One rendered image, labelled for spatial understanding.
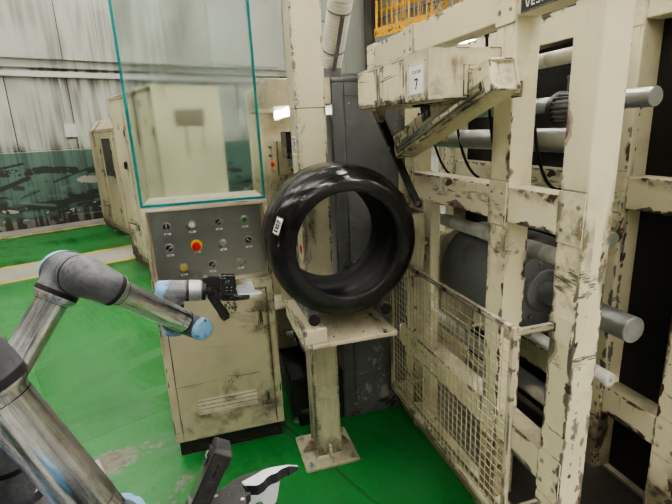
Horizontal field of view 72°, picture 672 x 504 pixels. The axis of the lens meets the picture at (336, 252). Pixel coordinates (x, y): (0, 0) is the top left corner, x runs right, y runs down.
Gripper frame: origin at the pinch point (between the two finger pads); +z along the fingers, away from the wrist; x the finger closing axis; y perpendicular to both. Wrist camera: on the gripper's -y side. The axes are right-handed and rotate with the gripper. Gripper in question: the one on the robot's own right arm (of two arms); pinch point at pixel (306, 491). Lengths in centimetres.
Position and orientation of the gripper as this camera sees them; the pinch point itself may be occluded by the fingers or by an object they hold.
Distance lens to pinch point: 75.3
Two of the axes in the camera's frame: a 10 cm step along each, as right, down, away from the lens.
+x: 2.2, 1.1, -9.7
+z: 9.7, -1.0, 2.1
